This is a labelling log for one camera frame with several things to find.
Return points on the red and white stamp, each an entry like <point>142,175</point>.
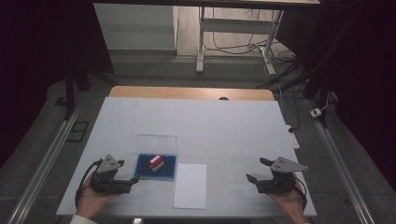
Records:
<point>156,162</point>

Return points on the black floor plate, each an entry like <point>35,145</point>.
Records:
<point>77,132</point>

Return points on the white sleeve cuff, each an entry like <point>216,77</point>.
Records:
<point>81,220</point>

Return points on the black stand legs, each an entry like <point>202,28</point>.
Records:
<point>70,93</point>
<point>317,81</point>

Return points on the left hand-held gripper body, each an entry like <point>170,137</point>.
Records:
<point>109,185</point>

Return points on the white power adapter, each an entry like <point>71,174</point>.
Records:
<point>316,112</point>

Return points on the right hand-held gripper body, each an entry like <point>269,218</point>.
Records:
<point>277,183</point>

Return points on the white paper sheet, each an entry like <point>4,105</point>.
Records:
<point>190,186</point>

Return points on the person's left hand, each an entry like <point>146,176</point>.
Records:
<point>91,202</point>

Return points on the aluminium floor rail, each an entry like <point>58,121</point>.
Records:
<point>339,161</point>
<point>40,168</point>

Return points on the blue ink pad box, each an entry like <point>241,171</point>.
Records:
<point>144,169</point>

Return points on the white desk frame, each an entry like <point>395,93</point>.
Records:
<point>236,25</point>

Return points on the person's right hand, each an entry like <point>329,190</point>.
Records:
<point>291,205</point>

